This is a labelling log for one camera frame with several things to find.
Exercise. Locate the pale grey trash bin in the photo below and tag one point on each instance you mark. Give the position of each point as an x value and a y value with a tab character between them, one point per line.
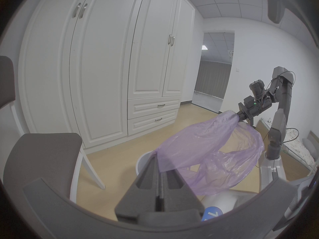
143	162

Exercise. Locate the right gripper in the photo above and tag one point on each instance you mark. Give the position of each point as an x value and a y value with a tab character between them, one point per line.
261	107

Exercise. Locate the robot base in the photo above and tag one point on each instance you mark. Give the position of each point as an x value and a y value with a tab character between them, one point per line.
225	199

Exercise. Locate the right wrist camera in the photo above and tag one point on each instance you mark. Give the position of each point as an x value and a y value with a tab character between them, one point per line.
248	100

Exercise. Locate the purple plastic bag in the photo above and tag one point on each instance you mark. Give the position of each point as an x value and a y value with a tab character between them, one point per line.
211	146

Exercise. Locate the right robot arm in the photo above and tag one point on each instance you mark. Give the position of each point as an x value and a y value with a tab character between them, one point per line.
285	96

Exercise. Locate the white chair with grey seat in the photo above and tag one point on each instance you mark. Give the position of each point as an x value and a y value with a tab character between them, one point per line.
37	153

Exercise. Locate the bed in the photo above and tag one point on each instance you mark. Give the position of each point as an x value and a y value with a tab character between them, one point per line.
299	148

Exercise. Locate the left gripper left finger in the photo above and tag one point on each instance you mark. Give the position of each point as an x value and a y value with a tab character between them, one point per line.
139	198

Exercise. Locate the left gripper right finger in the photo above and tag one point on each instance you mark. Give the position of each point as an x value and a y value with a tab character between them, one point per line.
182	198

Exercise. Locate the white wardrobe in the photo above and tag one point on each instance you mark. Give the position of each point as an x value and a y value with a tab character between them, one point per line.
99	71

